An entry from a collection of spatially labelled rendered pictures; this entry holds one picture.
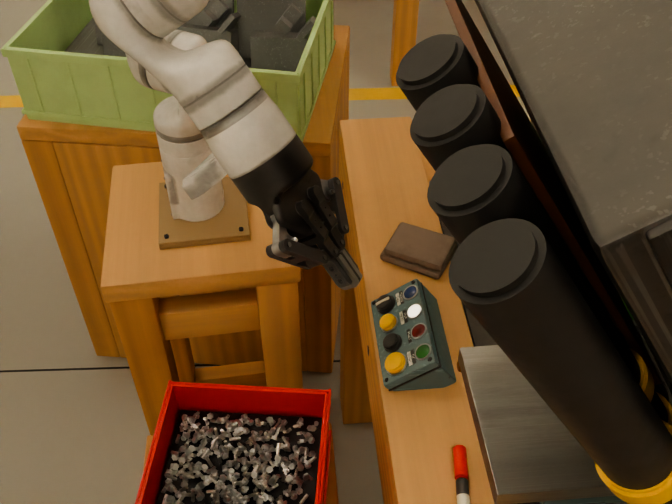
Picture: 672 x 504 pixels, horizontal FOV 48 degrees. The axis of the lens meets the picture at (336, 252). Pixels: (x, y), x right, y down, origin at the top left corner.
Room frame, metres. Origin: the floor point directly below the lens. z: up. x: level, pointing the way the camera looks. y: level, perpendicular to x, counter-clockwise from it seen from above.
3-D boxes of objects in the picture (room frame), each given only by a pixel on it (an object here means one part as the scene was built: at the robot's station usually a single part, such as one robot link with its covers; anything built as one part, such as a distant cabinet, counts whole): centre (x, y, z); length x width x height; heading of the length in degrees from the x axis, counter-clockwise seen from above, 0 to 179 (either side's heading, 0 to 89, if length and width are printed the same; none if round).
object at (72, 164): (1.58, 0.33, 0.39); 0.68 x 0.52 x 0.79; 85
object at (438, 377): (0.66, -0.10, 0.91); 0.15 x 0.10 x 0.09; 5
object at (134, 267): (1.00, 0.24, 0.83); 0.32 x 0.32 x 0.04; 9
